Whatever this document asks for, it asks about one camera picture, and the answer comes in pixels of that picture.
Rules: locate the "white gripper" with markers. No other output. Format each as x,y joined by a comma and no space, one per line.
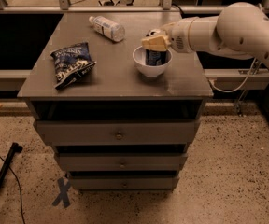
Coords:
178,36

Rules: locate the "blue pepsi can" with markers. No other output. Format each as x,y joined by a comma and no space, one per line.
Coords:
155,58

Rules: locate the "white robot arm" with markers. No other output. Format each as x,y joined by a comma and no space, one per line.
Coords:
240,31

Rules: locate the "white bowl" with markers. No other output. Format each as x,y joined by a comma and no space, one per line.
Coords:
139,56

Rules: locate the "clear plastic water bottle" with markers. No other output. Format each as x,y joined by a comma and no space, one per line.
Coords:
108,28

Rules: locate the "blue chip bag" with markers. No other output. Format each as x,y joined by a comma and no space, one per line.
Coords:
72,64

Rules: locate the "grey drawer cabinet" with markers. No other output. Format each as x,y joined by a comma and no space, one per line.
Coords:
114,91

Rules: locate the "top grey drawer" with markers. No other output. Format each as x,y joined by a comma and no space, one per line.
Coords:
81,133

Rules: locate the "grey drawer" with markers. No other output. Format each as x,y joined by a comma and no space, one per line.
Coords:
147,180
120,162
81,133

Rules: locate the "middle grey drawer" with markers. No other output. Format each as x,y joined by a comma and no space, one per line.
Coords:
120,162

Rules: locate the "bottom grey drawer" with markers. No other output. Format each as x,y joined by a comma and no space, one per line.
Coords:
147,180

